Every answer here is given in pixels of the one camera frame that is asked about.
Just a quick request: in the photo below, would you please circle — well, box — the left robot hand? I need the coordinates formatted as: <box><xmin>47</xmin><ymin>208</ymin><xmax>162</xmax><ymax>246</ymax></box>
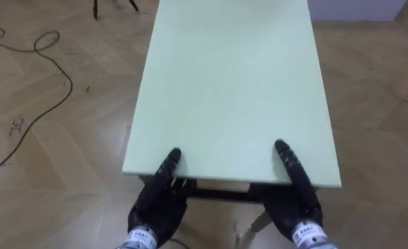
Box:
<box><xmin>127</xmin><ymin>147</ymin><xmax>188</xmax><ymax>248</ymax></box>

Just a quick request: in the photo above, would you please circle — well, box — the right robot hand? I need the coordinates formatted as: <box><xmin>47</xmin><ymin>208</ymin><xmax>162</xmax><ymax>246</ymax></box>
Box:
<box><xmin>259</xmin><ymin>139</ymin><xmax>324</xmax><ymax>243</ymax></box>

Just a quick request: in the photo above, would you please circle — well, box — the pale green folding table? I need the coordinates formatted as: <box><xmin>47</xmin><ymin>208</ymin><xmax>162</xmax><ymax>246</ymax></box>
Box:
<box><xmin>122</xmin><ymin>0</ymin><xmax>342</xmax><ymax>205</ymax></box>

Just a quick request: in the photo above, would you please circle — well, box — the black tripod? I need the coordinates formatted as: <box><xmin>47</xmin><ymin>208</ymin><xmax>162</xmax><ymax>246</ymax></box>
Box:
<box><xmin>91</xmin><ymin>0</ymin><xmax>140</xmax><ymax>20</ymax></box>

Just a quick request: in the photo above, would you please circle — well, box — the black floor cable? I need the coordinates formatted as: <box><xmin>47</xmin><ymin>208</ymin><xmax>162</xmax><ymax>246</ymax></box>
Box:
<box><xmin>0</xmin><ymin>30</ymin><xmax>74</xmax><ymax>183</ymax></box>

